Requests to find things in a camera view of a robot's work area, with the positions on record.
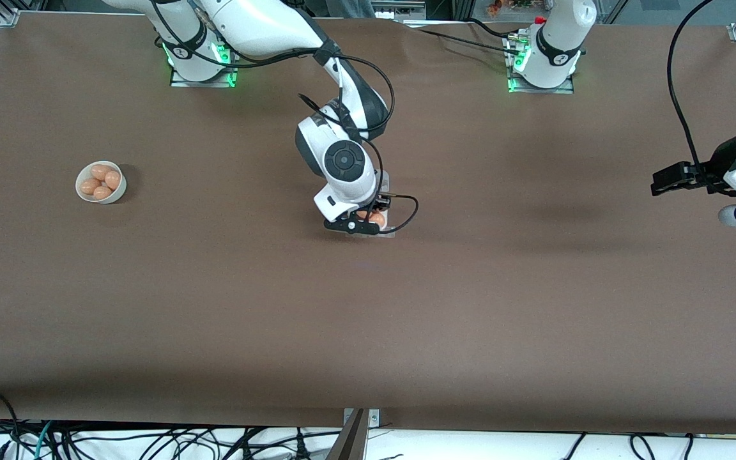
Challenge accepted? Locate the clear plastic egg carton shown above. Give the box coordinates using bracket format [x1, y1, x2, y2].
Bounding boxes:
[341, 170, 398, 239]

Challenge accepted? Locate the person in blue jeans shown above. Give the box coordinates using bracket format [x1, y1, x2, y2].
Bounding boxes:
[326, 0, 376, 19]

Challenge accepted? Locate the white round bowl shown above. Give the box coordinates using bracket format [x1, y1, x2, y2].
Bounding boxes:
[75, 160, 127, 204]

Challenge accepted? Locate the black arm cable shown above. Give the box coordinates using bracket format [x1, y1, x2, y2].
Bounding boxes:
[665, 0, 717, 186]
[151, 0, 420, 234]

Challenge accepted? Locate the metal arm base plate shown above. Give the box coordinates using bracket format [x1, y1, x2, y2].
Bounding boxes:
[504, 31, 576, 95]
[170, 38, 239, 88]

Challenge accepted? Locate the small metal bracket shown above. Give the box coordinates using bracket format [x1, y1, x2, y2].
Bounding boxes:
[342, 409, 380, 427]

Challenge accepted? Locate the teal cable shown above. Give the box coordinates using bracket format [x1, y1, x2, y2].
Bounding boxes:
[31, 420, 56, 460]

